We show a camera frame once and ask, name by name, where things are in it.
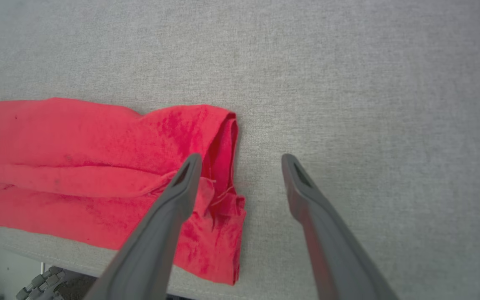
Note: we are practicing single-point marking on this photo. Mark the red shirt with white sleeves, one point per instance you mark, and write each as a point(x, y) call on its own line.
point(77, 137)

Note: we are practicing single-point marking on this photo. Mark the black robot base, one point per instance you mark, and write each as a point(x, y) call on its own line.
point(75, 287)

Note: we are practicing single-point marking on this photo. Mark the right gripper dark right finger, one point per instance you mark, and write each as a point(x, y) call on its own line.
point(327, 241)

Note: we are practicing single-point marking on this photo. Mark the grey fabric sofa cushion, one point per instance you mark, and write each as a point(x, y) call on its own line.
point(348, 83)

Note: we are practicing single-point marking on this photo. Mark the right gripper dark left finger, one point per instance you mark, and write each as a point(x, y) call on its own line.
point(156, 241)

